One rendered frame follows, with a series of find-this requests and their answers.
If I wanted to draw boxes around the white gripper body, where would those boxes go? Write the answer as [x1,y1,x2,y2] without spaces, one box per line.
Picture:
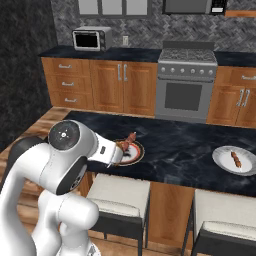
[106,141,126,169]

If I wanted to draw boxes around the dark rimmed plate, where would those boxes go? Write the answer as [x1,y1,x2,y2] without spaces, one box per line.
[112,138,146,167]

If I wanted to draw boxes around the dark marble dining counter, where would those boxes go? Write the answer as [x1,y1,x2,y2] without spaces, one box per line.
[44,110,256,250]

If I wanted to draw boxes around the white plate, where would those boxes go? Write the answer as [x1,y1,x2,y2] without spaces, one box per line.
[211,145,256,177]

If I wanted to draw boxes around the brown meat kebab skewer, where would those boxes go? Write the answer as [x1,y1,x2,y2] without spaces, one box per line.
[230,150,244,169]
[116,131,138,155]

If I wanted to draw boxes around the white cushioned dark stool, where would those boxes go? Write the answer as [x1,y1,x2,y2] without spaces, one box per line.
[85,172,152,256]
[181,188,256,256]

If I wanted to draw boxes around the wooden base cupboards with drawers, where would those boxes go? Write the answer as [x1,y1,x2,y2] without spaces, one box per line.
[37,45,162,118]

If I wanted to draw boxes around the silver stove with oven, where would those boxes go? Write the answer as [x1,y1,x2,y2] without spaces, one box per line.
[154,40,219,124]

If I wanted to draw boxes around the silver toaster oven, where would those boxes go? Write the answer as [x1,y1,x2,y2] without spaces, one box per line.
[71,26,114,53]

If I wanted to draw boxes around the silver microwave oven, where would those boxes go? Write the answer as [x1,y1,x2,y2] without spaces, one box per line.
[162,0,229,16]

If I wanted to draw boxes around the grey glass wall cupboards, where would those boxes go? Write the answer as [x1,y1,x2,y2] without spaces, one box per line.
[77,0,155,20]

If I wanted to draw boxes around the wooden wall cupboard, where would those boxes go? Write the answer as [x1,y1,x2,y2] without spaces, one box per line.
[224,9,256,19]

